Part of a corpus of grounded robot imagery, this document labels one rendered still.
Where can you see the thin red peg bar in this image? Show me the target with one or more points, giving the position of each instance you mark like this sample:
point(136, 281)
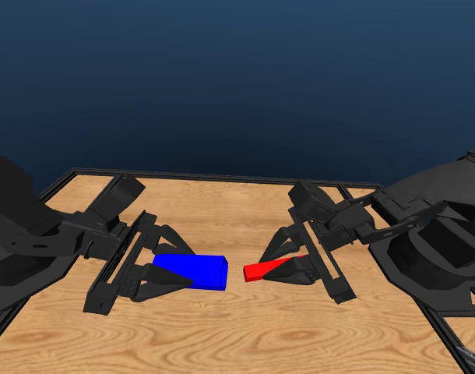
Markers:
point(257, 270)

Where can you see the blue hollow socket block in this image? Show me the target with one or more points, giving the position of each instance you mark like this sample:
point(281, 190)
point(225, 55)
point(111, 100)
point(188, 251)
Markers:
point(198, 272)

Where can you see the black table frame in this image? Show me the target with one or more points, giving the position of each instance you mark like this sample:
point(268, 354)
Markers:
point(222, 177)

